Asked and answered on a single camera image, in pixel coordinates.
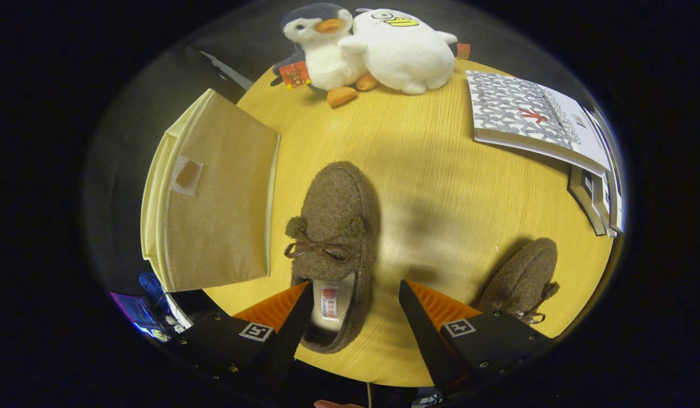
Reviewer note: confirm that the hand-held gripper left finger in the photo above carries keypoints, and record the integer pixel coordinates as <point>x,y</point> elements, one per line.
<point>290,334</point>

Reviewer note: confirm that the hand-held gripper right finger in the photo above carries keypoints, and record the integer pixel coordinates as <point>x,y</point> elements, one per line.
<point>426,340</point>

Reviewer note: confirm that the brown fuzzy shoe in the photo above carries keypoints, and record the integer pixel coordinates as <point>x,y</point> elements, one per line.
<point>523,277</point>
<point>336,204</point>

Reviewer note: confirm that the beige fabric storage box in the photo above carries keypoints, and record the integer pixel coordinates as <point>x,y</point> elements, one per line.
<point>225,198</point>

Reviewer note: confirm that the blue cloth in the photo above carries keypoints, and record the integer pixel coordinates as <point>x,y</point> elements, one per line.
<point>153,289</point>

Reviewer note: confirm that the laptop with lit screen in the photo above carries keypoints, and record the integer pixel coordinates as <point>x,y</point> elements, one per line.
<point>133,310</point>

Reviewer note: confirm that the black bordered book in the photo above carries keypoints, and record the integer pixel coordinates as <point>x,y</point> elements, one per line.
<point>582,195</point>

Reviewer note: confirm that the white book blue picture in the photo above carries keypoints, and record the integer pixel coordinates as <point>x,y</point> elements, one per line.
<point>602,198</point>

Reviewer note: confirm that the white book dark picture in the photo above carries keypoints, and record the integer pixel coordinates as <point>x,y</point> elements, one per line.
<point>615,187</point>

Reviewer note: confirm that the grey patterned book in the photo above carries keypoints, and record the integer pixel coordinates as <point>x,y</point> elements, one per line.
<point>525,113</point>

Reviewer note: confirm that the grey penguin plush toy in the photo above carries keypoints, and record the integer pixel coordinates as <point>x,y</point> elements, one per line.
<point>321,56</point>

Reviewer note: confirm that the white duck plush toy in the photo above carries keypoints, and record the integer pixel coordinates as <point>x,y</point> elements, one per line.
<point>406,54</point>

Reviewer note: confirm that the white metal frame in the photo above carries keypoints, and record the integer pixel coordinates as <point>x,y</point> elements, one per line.
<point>231,72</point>

